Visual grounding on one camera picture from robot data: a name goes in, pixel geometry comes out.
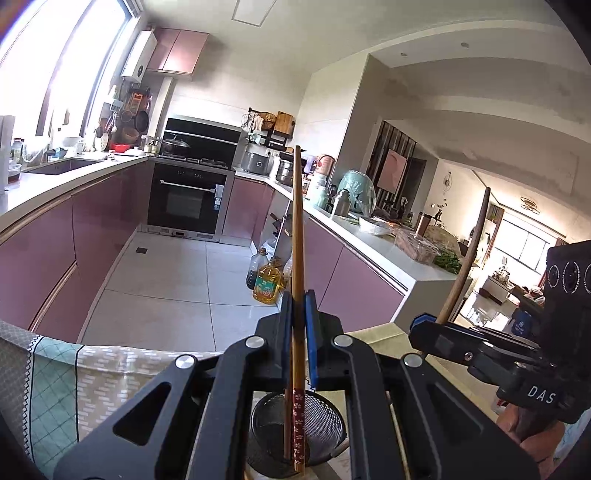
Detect patterned green yellow tablecloth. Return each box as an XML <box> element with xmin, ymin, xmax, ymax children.
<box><xmin>0</xmin><ymin>318</ymin><xmax>504</xmax><ymax>480</ymax></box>

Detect clear plastic food container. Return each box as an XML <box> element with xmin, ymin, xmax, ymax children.
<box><xmin>394</xmin><ymin>228</ymin><xmax>439</xmax><ymax>264</ymax></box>

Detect silver rice cooker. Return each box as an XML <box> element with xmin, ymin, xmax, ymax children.
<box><xmin>241</xmin><ymin>147</ymin><xmax>273</xmax><ymax>176</ymax></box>

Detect dark liquid plastic bottle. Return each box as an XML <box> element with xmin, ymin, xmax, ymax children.
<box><xmin>246</xmin><ymin>247</ymin><xmax>271</xmax><ymax>291</ymax></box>

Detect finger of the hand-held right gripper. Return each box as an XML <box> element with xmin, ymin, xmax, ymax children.
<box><xmin>413</xmin><ymin>314</ymin><xmax>546</xmax><ymax>348</ymax></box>
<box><xmin>409</xmin><ymin>315</ymin><xmax>542</xmax><ymax>385</ymax></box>

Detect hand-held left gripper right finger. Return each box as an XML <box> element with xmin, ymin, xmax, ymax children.
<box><xmin>305</xmin><ymin>291</ymin><xmax>541</xmax><ymax>480</ymax></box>

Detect pink wall cabinet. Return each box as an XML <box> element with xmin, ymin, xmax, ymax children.
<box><xmin>147</xmin><ymin>27</ymin><xmax>209</xmax><ymax>81</ymax></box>

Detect white water heater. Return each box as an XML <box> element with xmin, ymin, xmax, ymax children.
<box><xmin>121</xmin><ymin>30</ymin><xmax>158</xmax><ymax>84</ymax></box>

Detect person's right hand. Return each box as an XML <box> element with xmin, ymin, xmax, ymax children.
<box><xmin>496</xmin><ymin>404</ymin><xmax>566</xmax><ymax>478</ymax></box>

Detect hanging kitchen utensils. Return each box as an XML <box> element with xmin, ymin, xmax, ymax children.
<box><xmin>95</xmin><ymin>88</ymin><xmax>153</xmax><ymax>144</ymax></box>

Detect kitchen window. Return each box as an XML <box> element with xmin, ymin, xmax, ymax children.
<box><xmin>0</xmin><ymin>0</ymin><xmax>139</xmax><ymax>139</ymax></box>

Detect green leafy vegetables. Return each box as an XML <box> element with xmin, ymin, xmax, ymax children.
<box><xmin>434</xmin><ymin>251</ymin><xmax>462</xmax><ymax>275</ymax></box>

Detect pink wall painting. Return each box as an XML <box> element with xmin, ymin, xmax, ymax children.
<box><xmin>376</xmin><ymin>148</ymin><xmax>407</xmax><ymax>195</ymax></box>

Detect pink base cabinets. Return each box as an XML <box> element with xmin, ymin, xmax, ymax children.
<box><xmin>0</xmin><ymin>159</ymin><xmax>409</xmax><ymax>344</ymax></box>

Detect black storage rack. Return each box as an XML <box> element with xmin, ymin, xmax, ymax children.
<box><xmin>240</xmin><ymin>108</ymin><xmax>296</xmax><ymax>155</ymax></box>

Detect mint green jar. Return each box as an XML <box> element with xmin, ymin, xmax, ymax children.
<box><xmin>308</xmin><ymin>173</ymin><xmax>329</xmax><ymax>210</ymax></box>

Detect black range hood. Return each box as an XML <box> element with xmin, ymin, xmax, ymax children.
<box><xmin>163</xmin><ymin>117</ymin><xmax>243</xmax><ymax>169</ymax></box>

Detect steel thermos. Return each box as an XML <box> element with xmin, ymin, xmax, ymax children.
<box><xmin>331</xmin><ymin>188</ymin><xmax>351</xmax><ymax>217</ymax></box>

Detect black wok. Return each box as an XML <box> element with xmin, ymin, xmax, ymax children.
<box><xmin>159</xmin><ymin>136</ymin><xmax>191</xmax><ymax>158</ymax></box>

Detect wooden chopstick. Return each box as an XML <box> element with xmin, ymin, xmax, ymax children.
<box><xmin>292</xmin><ymin>145</ymin><xmax>306</xmax><ymax>472</ymax></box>
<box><xmin>283</xmin><ymin>272</ymin><xmax>297</xmax><ymax>460</ymax></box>
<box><xmin>434</xmin><ymin>187</ymin><xmax>491</xmax><ymax>325</ymax></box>

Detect yellow cooking oil bottle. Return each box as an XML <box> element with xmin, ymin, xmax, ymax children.
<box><xmin>252</xmin><ymin>258</ymin><xmax>283</xmax><ymax>305</ymax></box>

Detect black mesh utensil holder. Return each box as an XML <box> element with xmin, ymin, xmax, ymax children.
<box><xmin>249</xmin><ymin>391</ymin><xmax>348</xmax><ymax>478</ymax></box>

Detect kitchen sink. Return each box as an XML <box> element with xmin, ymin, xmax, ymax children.
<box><xmin>23</xmin><ymin>157</ymin><xmax>102</xmax><ymax>176</ymax></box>

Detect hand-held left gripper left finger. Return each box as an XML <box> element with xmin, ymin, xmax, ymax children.
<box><xmin>53</xmin><ymin>291</ymin><xmax>294</xmax><ymax>480</ymax></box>

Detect gas stove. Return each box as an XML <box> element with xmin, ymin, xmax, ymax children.
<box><xmin>159</xmin><ymin>156</ymin><xmax>232</xmax><ymax>168</ymax></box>

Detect mint green appliance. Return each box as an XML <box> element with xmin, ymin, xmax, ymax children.
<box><xmin>337</xmin><ymin>170</ymin><xmax>377</xmax><ymax>217</ymax></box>

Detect black built-in oven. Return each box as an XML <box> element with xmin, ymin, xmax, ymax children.
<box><xmin>147</xmin><ymin>164</ymin><xmax>228</xmax><ymax>236</ymax></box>

